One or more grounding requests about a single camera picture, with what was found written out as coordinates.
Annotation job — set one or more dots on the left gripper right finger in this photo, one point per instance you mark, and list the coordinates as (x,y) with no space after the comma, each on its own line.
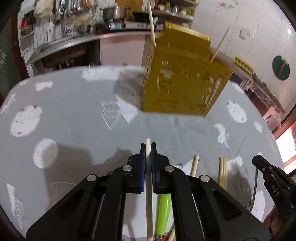
(203,210)

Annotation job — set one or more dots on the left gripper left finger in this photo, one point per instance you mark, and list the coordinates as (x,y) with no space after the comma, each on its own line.
(93,209)

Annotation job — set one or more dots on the green handled knife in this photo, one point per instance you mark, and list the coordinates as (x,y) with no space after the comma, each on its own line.
(162,221)

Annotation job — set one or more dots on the wooden chopstick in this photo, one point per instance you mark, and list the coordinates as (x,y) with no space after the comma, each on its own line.
(151,22)
(194,165)
(172,234)
(221,172)
(225,173)

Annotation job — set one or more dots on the right hand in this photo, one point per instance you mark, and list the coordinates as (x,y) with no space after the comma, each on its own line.
(273,221)

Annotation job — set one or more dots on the grey metal spoon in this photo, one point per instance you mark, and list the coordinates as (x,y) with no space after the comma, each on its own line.
(254,190)

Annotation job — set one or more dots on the grey patterned tablecloth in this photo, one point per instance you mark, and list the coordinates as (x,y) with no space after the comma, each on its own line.
(60,127)

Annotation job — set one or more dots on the yellow egg tray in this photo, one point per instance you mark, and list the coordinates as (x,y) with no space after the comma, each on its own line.
(243,65)

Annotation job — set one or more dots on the yellow utensil holder basket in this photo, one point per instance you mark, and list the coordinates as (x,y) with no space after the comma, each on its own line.
(180,75)

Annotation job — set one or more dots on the steel sink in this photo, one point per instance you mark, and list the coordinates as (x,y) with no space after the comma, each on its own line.
(60,51)

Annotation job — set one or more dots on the dark wooden door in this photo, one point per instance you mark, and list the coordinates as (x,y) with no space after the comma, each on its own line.
(13,68)

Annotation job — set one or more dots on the gas stove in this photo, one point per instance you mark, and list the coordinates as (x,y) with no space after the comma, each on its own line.
(122,26)

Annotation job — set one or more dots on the corner metal shelf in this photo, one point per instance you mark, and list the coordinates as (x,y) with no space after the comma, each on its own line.
(182,11)

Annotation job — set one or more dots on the steel cooking pot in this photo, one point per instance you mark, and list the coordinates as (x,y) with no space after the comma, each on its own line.
(116,13)

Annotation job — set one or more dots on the black wok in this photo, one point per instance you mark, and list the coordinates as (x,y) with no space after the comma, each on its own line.
(141,16)

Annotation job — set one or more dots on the hanging utensil rack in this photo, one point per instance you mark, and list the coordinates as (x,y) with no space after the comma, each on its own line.
(45,8)

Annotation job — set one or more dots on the faucet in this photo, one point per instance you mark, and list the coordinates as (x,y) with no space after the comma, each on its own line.
(60,16)

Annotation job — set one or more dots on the rectangular wooden cutting board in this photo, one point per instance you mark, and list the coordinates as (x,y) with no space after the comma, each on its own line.
(133,5)

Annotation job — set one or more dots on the green round wall plate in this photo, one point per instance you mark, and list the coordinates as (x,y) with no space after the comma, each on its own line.
(281,68)

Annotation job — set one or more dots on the white wall socket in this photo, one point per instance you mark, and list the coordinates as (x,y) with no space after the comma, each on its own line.
(244,33)

